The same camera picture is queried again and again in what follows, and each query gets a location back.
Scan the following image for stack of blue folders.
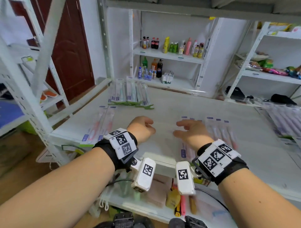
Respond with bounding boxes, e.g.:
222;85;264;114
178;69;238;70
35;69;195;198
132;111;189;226
0;101;25;130

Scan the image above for yellow plastic bottle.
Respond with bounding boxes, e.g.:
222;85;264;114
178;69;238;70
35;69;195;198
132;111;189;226
166;187;181;210

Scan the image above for stack of pink cloths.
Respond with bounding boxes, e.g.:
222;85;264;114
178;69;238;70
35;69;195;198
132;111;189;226
145;179;169;208

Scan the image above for cluster of water and soda bottles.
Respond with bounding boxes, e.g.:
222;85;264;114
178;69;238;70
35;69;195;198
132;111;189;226
137;56;163;81

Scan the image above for black left wrist strap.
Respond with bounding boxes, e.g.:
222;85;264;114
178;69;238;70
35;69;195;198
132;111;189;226
93;128;139;173

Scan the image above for green printed cardboard box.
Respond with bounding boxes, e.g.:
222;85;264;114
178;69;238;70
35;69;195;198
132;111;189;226
0;131;31;177

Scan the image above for wooden handled brush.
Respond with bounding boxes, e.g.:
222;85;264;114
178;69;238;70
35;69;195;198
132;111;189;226
189;195;198;215

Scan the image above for pile of snack packets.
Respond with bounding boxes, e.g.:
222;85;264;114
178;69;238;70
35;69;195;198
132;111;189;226
249;53;301;79

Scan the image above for white stationery rack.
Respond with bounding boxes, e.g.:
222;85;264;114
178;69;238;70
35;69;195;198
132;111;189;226
0;0;70;137

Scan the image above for line of pink toothbrush packets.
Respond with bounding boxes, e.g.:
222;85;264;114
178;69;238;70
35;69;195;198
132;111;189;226
180;116;238;160

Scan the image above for row of green toothbrush packets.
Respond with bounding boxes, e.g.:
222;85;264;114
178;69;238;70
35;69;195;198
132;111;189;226
108;76;155;110

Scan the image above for person's left forearm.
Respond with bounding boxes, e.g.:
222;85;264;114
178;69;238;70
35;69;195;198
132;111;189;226
0;147;116;228

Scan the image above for green plastic basket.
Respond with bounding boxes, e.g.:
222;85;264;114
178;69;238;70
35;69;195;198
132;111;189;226
18;121;38;135

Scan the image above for person's left hand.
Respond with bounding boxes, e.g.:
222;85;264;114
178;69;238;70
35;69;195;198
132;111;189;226
127;116;156;144

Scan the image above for clear plastic bottle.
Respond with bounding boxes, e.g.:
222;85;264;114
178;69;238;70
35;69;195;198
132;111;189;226
117;178;132;198

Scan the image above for hanging paper sheets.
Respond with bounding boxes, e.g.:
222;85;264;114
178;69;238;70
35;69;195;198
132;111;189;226
0;14;33;45

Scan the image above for person's right forearm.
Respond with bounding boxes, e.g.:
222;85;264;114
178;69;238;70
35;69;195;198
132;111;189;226
217;168;301;228

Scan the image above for white snack shelving unit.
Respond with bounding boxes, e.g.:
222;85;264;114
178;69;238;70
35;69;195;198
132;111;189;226
224;22;301;106

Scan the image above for black camera cable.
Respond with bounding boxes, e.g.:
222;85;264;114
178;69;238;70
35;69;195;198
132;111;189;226
194;187;230;212
106;179;135;187

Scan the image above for cluster of small white cartons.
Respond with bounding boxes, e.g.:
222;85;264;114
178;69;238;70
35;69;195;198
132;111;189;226
161;71;174;84

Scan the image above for person's right hand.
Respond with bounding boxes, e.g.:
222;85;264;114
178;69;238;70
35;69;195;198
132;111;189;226
173;119;214;152

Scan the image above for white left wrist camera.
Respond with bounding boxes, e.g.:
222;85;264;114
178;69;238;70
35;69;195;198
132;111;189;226
130;157;156;193

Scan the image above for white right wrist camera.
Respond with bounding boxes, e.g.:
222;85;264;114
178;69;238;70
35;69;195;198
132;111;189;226
176;161;200;195

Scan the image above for yellow and orange shoes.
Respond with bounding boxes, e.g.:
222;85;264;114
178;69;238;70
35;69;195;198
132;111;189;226
40;90;58;101

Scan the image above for cartoon print bag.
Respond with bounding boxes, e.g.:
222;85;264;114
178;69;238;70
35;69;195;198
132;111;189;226
36;147;78;164

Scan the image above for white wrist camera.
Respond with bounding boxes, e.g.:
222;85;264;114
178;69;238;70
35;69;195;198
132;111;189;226
176;161;200;195
130;157;156;193

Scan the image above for pink plastic scraper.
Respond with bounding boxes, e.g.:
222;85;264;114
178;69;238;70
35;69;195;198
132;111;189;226
174;185;187;216

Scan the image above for black pouch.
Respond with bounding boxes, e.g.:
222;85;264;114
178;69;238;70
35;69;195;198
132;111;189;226
225;86;246;100

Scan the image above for black left camera cable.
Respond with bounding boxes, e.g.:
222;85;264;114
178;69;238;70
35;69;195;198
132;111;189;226
106;179;135;187

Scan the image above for white metal shelf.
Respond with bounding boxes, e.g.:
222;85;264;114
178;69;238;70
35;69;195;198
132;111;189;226
0;0;301;228

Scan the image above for small black box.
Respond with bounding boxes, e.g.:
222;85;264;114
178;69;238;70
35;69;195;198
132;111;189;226
270;94;297;106

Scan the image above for yellow snack packet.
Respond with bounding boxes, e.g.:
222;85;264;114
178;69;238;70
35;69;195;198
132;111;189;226
268;23;292;32

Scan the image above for black right camera cable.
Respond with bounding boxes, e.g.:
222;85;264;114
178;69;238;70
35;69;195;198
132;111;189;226
194;187;230;212

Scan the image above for white cord loop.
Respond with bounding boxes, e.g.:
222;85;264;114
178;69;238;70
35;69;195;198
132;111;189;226
98;192;110;211

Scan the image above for black shoes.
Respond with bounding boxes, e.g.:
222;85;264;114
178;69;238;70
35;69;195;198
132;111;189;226
0;83;12;99

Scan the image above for green-bordered price label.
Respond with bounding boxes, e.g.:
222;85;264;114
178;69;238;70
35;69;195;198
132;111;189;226
61;144;85;154

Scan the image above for row of colourful bottles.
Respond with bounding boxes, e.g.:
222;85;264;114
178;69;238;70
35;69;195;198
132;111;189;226
141;36;205;59

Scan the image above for clear plastic bag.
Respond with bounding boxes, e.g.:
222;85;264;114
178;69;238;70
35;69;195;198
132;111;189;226
197;195;230;221

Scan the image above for row of purple toothbrush packets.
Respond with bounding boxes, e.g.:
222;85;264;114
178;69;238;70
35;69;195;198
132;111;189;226
262;102;301;139

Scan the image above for black wrist strap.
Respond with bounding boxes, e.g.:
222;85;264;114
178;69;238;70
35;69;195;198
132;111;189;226
192;139;249;186
93;128;139;173

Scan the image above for red-brown wooden door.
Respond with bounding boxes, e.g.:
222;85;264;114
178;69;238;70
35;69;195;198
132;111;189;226
9;0;96;104

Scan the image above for black right wrist strap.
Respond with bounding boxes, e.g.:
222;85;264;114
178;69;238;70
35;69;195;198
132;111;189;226
192;139;249;186

